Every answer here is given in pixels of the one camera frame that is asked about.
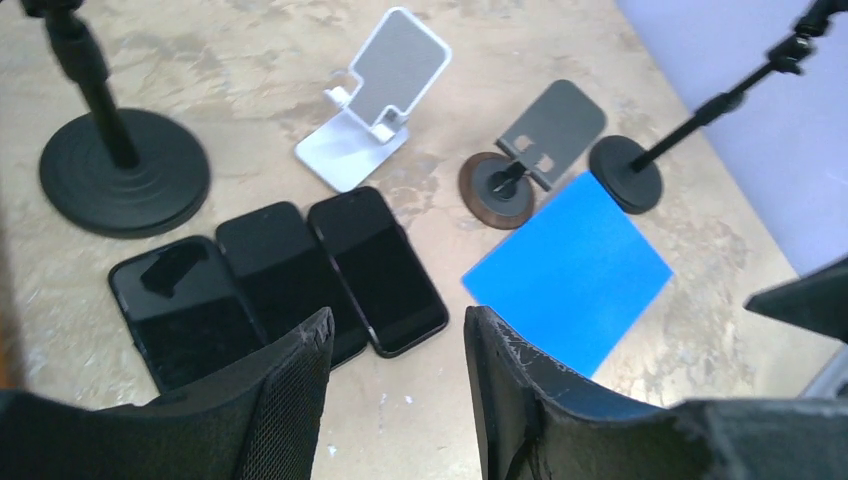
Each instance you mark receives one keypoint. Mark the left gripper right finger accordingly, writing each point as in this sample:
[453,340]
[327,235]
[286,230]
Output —
[536,418]

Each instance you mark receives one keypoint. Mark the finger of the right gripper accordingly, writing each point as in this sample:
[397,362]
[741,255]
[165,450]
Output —
[816,302]

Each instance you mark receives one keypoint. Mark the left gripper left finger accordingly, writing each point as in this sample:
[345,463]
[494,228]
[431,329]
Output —
[258,418]

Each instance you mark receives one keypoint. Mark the black phone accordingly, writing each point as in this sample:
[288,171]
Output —
[184,311]
[400,305]

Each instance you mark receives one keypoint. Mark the black smartphone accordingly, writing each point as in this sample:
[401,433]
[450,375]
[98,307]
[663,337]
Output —
[287,277]

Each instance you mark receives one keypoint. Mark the black round-base phone stand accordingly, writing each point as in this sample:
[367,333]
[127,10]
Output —
[116,172]

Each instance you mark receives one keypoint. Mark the tall black phone stand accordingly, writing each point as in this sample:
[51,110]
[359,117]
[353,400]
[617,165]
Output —
[628,172]

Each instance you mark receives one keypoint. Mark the white phone stand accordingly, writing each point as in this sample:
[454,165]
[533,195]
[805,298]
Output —
[395,67]

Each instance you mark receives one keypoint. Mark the blue mat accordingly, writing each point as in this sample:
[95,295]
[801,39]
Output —
[574,279]

